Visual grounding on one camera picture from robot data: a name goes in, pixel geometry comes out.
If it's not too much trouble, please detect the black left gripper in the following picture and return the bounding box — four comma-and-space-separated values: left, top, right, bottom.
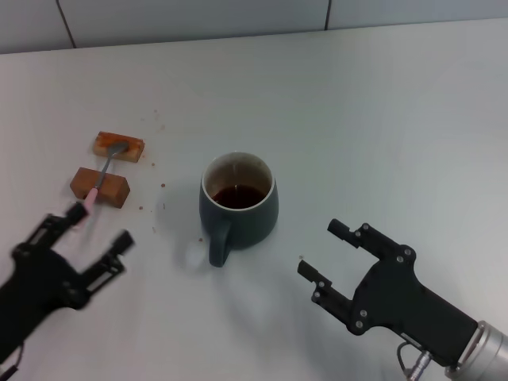
0, 202, 136, 347

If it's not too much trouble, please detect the dark grey ceramic cup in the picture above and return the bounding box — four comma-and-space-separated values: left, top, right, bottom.
198, 150, 279, 268

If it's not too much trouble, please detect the brown arched wooden block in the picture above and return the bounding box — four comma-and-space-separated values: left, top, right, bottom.
70, 167, 132, 209

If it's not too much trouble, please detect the gripper connector cable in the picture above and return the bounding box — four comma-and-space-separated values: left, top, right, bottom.
0, 344, 23, 379
396, 341, 437, 381

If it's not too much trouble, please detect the right gripper connector cable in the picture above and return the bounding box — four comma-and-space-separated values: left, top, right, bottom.
396, 341, 437, 381

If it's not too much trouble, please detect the pink handled metal spoon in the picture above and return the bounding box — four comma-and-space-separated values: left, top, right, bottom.
81, 141, 129, 214

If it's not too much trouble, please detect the left gripper connector cable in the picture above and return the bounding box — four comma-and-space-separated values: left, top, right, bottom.
0, 344, 23, 379

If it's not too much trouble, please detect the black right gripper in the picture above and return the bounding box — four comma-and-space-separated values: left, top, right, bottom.
297, 218, 480, 367

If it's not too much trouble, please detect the light wooden block orange stain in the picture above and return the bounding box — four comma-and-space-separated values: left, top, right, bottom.
93, 131, 147, 164

